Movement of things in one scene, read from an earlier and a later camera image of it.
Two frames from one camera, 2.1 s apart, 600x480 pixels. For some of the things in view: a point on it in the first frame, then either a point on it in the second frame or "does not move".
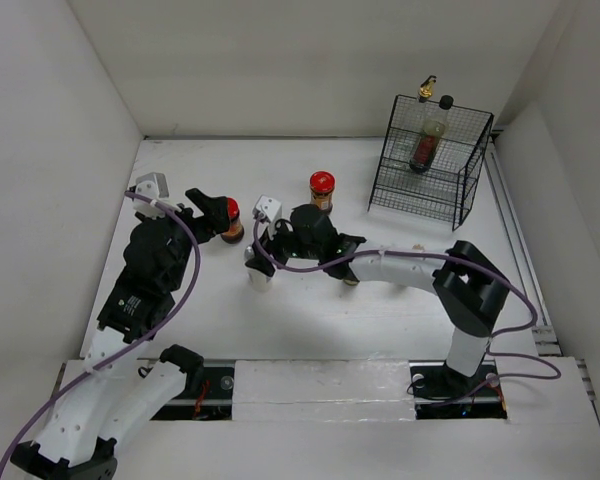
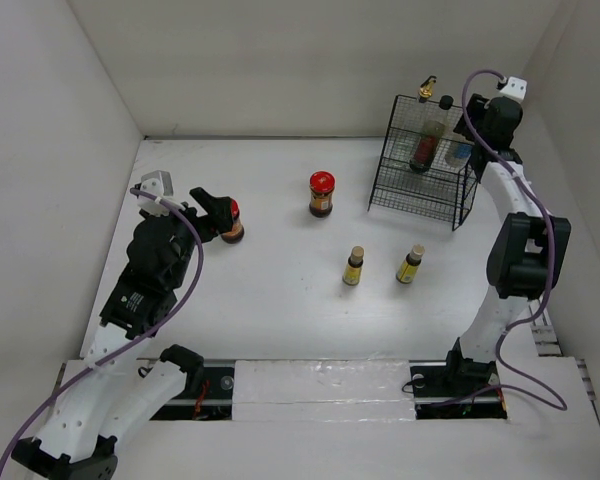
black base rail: x=437 y=394 does not move
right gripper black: x=281 y=225 -> x=477 y=107
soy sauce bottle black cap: x=432 y=134 does not move
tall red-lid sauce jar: x=321 y=186 does not move
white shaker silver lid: x=259 y=280 -> x=456 y=150
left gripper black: x=214 y=220 does not move
